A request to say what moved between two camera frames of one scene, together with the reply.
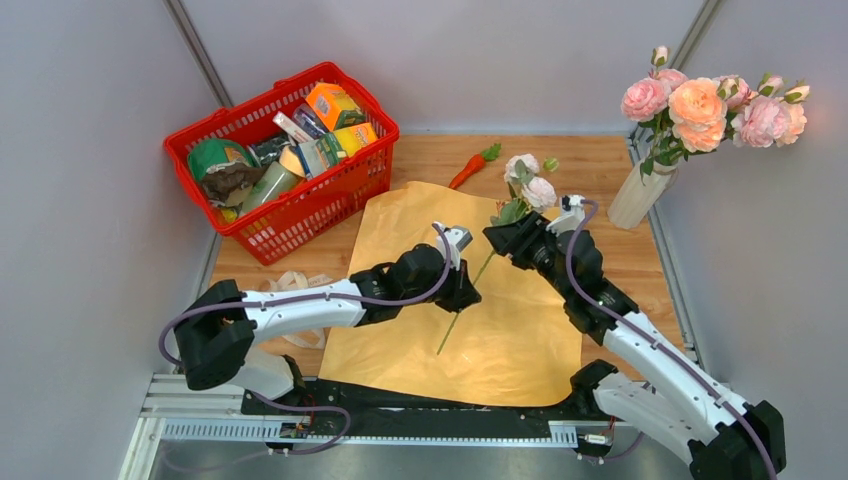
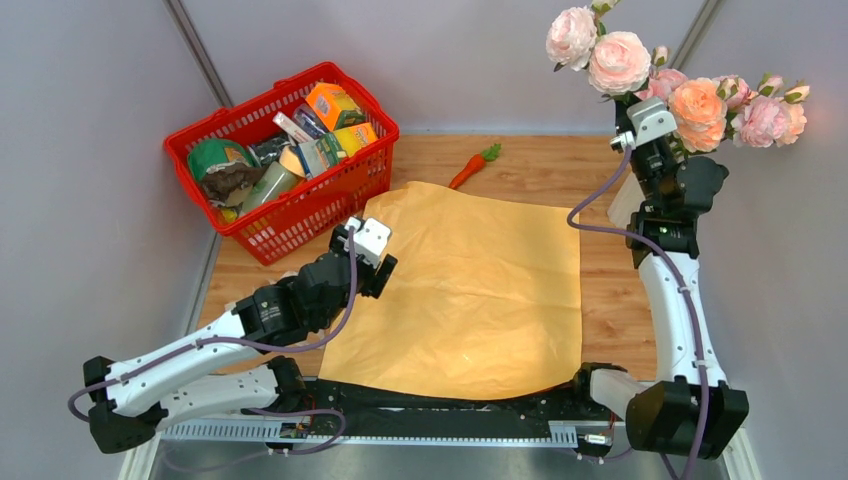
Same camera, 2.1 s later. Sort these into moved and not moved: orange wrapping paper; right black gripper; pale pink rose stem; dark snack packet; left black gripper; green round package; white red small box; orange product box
Moved: pale pink rose stem; left black gripper; right black gripper
Not moved: white red small box; orange wrapping paper; orange product box; dark snack packet; green round package
